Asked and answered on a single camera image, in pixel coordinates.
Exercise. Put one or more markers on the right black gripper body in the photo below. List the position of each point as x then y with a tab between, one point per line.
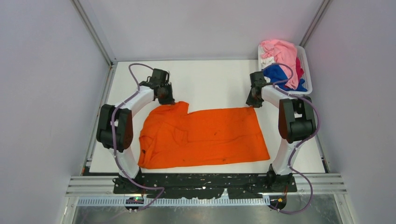
254	101

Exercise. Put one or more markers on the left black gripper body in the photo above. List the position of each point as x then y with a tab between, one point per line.
164	86

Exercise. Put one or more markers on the orange t shirt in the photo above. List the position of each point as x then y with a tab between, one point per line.
172	137

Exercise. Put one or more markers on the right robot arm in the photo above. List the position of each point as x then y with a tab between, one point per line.
296	124

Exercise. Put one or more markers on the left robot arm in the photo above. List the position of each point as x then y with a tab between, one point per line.
115	126

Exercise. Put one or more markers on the blue t shirt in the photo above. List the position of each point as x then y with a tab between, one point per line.
275	73

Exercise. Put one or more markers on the white t shirt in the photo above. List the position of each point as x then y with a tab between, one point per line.
266	61

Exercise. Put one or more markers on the crimson t shirt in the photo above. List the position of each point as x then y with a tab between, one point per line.
299	69

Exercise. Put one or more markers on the white plastic laundry basket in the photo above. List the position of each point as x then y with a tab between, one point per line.
301	55

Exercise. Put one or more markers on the pink t shirt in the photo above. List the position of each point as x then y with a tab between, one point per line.
285	53

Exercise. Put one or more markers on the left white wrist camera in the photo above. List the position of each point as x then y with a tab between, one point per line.
168	77

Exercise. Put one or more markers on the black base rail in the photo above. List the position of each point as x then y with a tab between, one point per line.
204	186

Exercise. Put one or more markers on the white slotted cable duct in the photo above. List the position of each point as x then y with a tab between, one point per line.
140	201

